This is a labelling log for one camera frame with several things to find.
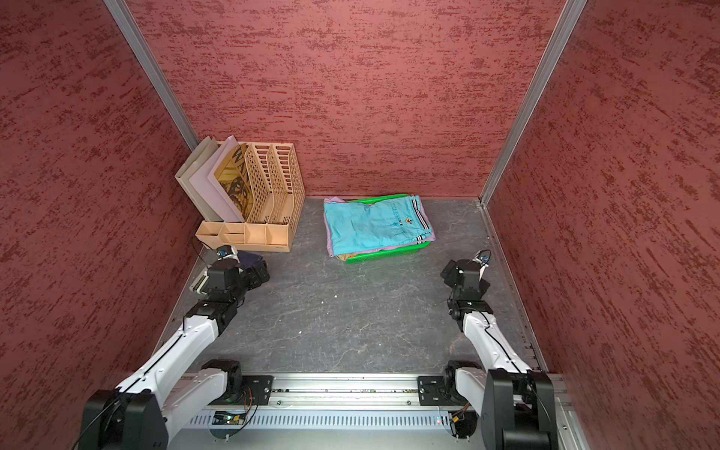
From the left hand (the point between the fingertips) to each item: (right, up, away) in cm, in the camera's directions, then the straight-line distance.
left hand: (252, 271), depth 86 cm
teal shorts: (+31, +14, +8) cm, 35 cm away
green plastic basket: (+42, +5, +5) cm, 42 cm away
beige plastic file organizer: (-1, +27, +26) cm, 38 cm away
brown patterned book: (-12, +32, +13) cm, 36 cm away
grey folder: (-21, +33, +2) cm, 40 cm away
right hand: (+67, 0, +2) cm, 67 cm away
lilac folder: (-18, +28, +4) cm, 34 cm away
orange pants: (+29, +4, +3) cm, 29 cm away
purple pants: (+23, +10, +8) cm, 26 cm away
